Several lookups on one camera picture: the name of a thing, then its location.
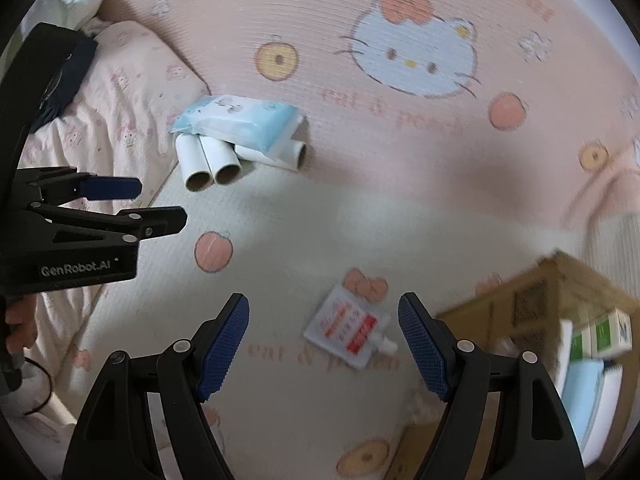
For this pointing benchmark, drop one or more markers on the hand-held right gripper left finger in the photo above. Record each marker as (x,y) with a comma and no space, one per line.
(225,345)

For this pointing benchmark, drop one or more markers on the cardboard box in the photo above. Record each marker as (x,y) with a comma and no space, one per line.
(530,300)

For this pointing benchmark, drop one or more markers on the white paper roll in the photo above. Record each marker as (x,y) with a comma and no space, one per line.
(292,152)
(192,160)
(220,157)

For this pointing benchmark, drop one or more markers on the light blue pack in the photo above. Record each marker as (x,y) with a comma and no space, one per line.
(587,395)

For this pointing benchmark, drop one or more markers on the person's left hand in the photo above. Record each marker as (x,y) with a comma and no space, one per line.
(20,322)

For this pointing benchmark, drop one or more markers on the pink cat printed blanket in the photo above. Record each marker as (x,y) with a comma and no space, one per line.
(350,210)

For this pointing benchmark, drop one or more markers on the white pouch with red label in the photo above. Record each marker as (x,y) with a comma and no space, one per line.
(347,327)

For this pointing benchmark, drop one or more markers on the white bottle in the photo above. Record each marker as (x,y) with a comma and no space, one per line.
(565,355)

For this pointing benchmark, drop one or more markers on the white plastic bag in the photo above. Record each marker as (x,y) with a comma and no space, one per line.
(75,2)

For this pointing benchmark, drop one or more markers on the pink printed pillow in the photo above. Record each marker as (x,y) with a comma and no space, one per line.
(125,105)

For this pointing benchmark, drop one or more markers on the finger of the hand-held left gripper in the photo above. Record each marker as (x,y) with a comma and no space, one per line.
(160,221)
(115,188)

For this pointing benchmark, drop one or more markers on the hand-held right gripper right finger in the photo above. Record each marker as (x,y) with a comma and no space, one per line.
(420,345)

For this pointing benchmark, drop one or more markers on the blue wet wipes pack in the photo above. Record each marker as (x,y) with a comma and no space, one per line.
(240,120)

